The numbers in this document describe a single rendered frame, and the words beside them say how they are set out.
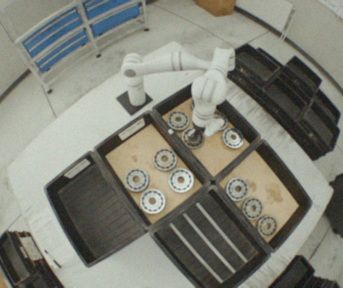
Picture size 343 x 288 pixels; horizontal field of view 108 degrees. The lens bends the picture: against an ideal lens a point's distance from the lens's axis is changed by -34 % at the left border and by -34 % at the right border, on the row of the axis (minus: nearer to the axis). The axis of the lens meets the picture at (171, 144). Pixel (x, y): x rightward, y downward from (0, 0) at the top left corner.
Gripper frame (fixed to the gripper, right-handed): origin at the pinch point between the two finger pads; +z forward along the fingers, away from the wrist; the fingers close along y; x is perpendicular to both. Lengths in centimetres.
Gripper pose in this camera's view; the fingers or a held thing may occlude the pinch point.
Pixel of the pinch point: (197, 134)
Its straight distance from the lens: 83.5
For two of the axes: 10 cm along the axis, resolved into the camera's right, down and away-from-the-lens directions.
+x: 6.7, 6.9, -2.9
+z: 0.2, 3.7, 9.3
